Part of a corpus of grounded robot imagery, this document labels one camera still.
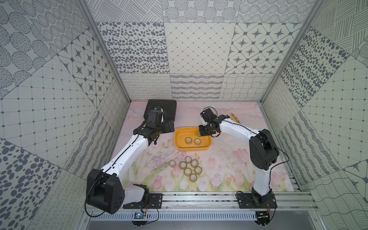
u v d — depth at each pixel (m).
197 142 0.95
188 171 0.84
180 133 0.98
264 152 0.50
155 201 0.74
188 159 0.88
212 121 0.71
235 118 1.10
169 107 1.12
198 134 0.85
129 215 0.70
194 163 0.88
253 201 0.65
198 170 0.84
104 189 0.40
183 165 0.86
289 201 0.76
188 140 0.96
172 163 0.88
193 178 0.82
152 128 0.61
